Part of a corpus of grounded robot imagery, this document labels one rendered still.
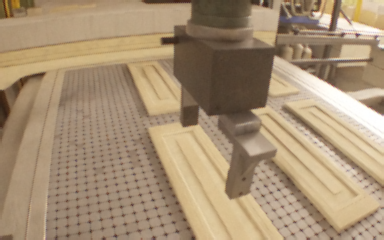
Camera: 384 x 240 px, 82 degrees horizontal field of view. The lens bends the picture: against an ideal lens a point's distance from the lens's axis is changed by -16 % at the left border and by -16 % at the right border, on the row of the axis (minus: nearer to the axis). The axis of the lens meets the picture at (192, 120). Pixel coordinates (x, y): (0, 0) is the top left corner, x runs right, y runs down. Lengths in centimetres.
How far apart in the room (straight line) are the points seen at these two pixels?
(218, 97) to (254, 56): 10
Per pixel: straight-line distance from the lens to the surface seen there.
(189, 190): 73
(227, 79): 47
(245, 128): 49
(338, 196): 85
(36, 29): 184
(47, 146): 102
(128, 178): 80
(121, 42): 185
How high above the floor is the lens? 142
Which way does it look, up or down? 31 degrees down
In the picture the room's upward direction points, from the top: 3 degrees clockwise
